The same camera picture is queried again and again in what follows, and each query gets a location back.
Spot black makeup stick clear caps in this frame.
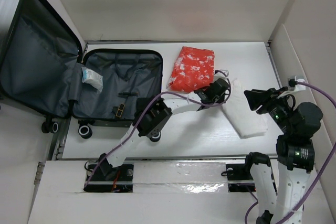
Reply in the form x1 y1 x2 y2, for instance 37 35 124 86
118 91 138 97

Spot orange white patterned garment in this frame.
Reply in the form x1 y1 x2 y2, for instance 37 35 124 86
167 46 215 93

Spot black white space-print suitcase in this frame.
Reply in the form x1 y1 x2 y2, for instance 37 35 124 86
1 0 163 139

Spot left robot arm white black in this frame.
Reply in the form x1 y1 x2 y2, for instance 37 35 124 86
94 77 231 180

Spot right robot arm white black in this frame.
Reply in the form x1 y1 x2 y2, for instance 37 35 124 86
242 88 323 223

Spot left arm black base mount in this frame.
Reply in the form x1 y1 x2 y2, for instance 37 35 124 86
83 164 134 193

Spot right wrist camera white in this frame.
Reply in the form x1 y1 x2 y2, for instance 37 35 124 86
288 76 306 89

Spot white blue tissue pack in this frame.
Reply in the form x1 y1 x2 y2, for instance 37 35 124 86
81 67 103 93

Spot white cloth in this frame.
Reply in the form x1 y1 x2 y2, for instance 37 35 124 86
222 78 268 139

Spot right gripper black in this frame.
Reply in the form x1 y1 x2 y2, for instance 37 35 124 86
243 86 295 134

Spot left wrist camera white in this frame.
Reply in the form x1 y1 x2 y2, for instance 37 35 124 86
215 69 229 78

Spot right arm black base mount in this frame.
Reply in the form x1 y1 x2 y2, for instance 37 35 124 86
221 163 256 193

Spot aluminium front rail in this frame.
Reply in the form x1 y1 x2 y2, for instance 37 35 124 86
52 154 247 162

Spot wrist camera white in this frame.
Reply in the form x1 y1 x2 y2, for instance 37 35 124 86
215 69 229 78
288 76 306 89

